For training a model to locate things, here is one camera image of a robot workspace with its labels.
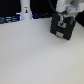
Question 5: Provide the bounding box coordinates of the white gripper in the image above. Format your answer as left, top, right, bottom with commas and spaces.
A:
58, 14, 71, 28

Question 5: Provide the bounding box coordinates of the black kcup holder drawer box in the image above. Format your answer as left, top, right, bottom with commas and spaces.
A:
50, 14, 76, 40

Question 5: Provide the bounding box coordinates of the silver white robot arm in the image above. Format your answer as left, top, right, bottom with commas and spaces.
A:
56, 0, 84, 28

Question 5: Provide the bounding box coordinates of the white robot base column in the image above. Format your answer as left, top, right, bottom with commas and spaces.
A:
20, 0, 32, 20

